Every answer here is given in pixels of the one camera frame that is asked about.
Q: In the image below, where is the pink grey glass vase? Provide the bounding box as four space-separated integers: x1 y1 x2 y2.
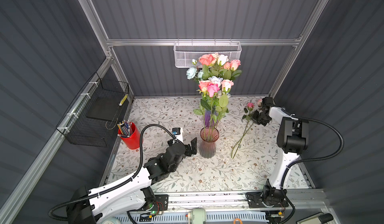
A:
199 126 220 159

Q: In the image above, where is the purple blue glass vase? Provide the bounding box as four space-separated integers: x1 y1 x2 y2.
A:
204 110 219 128

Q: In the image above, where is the pale pink rose stem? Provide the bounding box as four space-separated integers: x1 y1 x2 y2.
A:
206 79 235 142

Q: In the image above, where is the light blue peony flower stem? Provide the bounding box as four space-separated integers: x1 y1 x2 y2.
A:
186 59 204 84

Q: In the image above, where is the cream pink rose stem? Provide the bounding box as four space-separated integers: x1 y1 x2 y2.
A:
216 54 229 74

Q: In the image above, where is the pink peony flower stem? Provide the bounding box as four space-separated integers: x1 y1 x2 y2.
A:
199 53 219 76

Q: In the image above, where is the pink coral rose stem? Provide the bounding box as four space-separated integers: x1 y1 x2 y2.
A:
220 60 242 80

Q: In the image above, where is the white blue rose stem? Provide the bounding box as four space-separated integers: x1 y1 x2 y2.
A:
209 76 223 87

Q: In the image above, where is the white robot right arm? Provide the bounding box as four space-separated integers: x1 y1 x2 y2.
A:
252 107 309 208

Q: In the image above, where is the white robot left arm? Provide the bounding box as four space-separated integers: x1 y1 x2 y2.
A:
66 138 197 224

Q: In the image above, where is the small pink rose stem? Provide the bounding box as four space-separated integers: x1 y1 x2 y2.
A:
231 102 259 159

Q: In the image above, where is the floral table mat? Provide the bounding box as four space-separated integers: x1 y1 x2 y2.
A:
106 96 310 194

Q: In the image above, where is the red pencil cup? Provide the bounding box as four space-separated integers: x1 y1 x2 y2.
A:
117 121 140 150

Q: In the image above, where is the yellow marker in black basket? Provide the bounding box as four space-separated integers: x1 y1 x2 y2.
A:
119 94 128 106

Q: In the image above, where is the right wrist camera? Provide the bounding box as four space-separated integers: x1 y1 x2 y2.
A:
261 96 275 109

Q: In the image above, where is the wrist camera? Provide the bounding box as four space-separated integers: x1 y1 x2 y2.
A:
172 127 184 143
261 96 275 109

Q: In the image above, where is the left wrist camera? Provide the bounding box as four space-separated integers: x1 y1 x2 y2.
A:
172 127 184 143

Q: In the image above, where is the white wire mesh basket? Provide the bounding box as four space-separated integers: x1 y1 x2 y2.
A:
173 40 242 68

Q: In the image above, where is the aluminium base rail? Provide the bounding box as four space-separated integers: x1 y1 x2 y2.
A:
154 189 329 212

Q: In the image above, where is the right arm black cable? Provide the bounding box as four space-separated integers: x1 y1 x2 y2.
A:
278 117 345 224

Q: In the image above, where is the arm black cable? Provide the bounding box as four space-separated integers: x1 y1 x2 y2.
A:
47 123 178 222
278 117 345 224

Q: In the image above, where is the black wire mesh basket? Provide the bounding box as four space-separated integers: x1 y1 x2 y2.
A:
57 74 130 147

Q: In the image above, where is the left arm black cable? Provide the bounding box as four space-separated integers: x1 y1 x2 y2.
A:
47 123 178 222

